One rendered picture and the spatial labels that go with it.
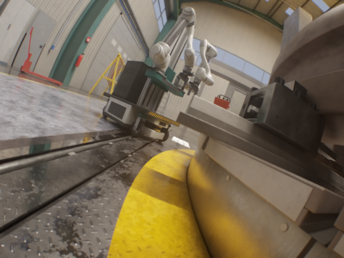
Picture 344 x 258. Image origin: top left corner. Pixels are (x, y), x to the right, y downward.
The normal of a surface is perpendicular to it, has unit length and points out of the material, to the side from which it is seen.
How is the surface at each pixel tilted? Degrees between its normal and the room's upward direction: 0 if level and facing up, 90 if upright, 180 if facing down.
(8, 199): 0
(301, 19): 90
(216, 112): 72
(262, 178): 90
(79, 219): 0
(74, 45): 90
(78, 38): 90
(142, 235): 0
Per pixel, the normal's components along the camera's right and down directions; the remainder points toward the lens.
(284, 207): -0.90, -0.38
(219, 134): -0.02, 0.04
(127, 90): -0.51, -0.18
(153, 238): 0.39, -0.92
